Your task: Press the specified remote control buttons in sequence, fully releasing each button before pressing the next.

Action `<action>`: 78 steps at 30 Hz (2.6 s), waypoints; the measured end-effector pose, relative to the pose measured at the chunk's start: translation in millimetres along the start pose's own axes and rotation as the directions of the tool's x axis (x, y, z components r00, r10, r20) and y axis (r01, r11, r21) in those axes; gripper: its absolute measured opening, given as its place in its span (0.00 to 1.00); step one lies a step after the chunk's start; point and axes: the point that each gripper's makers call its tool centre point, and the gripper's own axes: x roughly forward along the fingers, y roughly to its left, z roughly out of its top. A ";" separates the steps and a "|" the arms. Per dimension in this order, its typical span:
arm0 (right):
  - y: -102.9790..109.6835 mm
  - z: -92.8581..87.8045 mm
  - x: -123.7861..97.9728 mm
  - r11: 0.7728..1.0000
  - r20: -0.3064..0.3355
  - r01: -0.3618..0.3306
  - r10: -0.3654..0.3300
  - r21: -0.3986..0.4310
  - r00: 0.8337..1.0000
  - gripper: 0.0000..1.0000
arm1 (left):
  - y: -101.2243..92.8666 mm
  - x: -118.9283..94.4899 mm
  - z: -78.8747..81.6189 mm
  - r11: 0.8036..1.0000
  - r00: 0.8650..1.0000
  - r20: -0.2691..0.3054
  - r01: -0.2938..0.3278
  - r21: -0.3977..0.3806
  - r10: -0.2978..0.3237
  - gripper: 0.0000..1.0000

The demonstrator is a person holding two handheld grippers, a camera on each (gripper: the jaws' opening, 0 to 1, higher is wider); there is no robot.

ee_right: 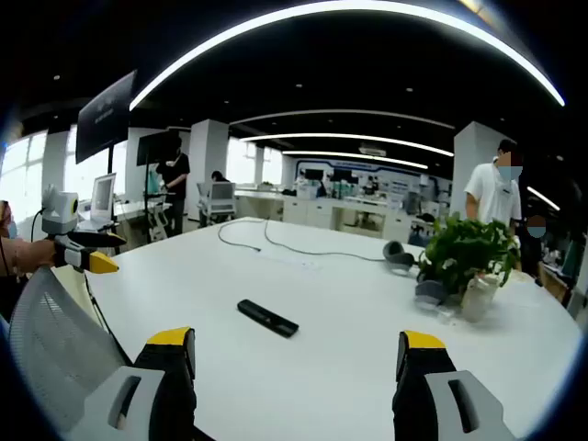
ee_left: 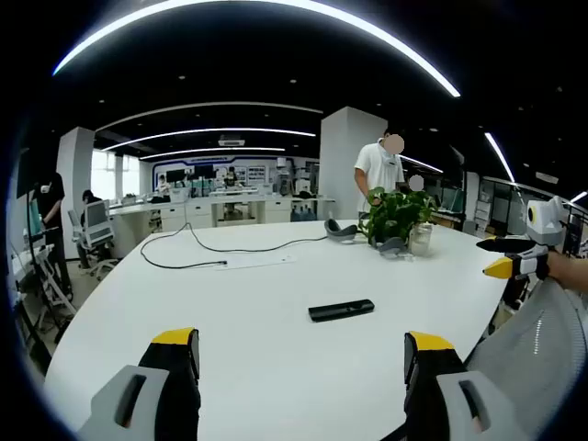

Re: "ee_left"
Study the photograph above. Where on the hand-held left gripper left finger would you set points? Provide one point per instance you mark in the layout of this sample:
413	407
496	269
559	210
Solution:
138	404

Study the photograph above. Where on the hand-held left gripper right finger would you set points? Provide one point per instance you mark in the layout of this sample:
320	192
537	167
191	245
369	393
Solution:
441	395

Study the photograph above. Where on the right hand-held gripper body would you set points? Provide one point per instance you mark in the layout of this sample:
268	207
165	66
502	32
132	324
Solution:
546	222

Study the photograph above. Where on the black remote control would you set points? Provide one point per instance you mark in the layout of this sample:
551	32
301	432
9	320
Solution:
341	310

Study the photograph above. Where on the curved ceiling light strip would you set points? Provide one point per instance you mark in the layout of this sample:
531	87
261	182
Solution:
206	132
257	5
500	156

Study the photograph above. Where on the glass jar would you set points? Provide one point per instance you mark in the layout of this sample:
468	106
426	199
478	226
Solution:
421	240

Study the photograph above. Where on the white mesh laundry basket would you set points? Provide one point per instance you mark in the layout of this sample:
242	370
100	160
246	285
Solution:
537	358

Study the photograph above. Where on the green potted plant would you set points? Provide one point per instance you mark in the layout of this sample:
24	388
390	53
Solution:
390	213

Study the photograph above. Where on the white folding rack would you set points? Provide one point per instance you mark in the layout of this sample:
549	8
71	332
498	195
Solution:
50	285

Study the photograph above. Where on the white office chair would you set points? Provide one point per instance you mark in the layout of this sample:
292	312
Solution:
96	229

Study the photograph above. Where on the row of white desks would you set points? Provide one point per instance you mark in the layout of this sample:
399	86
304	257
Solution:
197	209

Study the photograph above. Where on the blue water bottles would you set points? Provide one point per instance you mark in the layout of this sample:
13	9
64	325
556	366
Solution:
303	214

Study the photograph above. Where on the ceiling air conditioner unit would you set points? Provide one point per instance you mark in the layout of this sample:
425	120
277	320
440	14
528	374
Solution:
232	140

